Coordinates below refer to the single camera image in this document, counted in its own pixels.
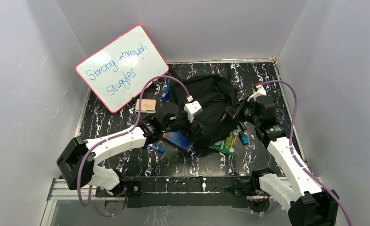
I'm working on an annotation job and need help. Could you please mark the small wooden block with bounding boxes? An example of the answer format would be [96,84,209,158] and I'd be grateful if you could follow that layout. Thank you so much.
[135,99,156,113]

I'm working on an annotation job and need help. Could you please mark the blue capped black highlighter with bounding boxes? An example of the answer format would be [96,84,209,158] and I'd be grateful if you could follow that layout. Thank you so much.
[238,129,250,145]

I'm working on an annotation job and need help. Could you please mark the pink framed whiteboard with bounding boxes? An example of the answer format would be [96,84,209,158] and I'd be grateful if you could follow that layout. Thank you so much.
[75,24,169,113]

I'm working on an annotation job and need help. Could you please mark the green comic paperback book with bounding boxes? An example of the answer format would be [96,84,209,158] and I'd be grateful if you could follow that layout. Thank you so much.
[208,129,238,155]

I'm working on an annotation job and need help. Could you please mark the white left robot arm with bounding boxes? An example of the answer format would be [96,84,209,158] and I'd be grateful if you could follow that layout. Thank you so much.
[57,101,203,196]

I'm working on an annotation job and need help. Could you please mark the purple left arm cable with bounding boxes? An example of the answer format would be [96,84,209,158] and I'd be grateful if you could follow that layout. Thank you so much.
[76,74,193,218]

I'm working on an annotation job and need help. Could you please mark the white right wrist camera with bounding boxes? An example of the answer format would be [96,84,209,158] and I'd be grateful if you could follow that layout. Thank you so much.
[247,83,267,102]

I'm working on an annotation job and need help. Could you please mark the blue orange paperback book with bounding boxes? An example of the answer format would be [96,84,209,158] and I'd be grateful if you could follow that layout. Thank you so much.
[162,131,193,152]

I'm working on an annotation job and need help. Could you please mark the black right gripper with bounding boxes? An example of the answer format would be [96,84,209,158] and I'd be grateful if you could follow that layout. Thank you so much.
[226,96,261,126]

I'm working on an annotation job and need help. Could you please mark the white blue whiteboard marker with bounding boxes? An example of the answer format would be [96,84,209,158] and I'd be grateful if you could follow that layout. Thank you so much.
[148,144,165,153]

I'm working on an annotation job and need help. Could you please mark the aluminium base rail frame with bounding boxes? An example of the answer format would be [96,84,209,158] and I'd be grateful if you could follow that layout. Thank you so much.
[40,176,337,226]

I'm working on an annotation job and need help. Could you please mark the black student backpack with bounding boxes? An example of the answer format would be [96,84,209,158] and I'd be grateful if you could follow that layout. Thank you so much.
[169,74,239,147]

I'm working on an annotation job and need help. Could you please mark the blue stapler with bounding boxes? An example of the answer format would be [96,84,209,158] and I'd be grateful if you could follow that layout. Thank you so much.
[160,85,170,102]

